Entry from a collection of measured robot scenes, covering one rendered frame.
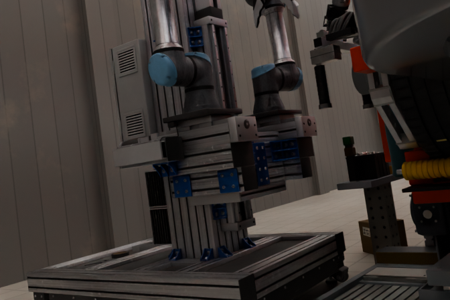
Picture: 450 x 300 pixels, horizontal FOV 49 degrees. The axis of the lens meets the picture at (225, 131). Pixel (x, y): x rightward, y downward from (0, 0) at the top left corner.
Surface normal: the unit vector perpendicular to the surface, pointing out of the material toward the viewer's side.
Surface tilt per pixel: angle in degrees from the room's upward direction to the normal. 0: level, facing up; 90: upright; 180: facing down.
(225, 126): 90
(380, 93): 90
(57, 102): 90
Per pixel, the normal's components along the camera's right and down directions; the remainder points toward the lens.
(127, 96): -0.60, 0.03
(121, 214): 0.79, -0.15
